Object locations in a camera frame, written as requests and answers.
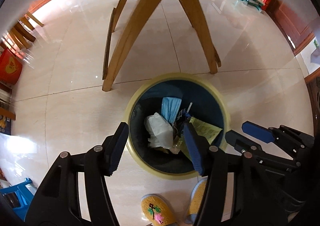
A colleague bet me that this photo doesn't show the yellow-green plastic wrapper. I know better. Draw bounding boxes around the yellow-green plastic wrapper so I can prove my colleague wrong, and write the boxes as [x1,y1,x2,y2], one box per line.
[174,117,222,159]

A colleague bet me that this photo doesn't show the white paper tissue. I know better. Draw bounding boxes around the white paper tissue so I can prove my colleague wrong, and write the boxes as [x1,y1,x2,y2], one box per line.
[145,112,174,149]

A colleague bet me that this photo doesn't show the yellow round trash bin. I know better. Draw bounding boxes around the yellow round trash bin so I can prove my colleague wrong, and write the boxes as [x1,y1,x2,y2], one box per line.
[124,73,230,180]

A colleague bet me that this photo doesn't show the blue plastic stool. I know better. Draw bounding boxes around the blue plastic stool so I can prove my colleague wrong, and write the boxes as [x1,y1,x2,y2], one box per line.
[1,178,34,221]

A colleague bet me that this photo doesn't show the right yellow embroidered slipper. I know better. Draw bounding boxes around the right yellow embroidered slipper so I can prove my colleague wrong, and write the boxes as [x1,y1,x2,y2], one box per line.
[184,178,207,224]

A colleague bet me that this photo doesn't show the yellow embroidered slipper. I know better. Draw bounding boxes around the yellow embroidered slipper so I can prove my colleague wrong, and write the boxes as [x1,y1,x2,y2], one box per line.
[184,178,207,224]
[141,194,178,226]

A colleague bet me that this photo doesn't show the blue face mask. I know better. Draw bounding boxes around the blue face mask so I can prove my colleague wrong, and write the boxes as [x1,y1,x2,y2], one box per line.
[161,97,182,124]

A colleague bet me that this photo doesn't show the left yellow embroidered slipper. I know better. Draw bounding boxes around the left yellow embroidered slipper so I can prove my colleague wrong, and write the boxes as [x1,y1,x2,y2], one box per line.
[141,194,178,226]

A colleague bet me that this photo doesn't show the brown wooden door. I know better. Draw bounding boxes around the brown wooden door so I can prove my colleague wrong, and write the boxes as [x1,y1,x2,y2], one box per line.
[266,0,315,55]

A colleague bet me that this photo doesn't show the red bucket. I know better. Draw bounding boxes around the red bucket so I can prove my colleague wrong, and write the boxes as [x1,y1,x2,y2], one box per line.
[0,49,23,85]

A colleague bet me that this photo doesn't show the wooden table legs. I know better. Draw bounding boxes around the wooden table legs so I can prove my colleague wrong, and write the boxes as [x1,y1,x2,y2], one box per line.
[102,0,221,92]

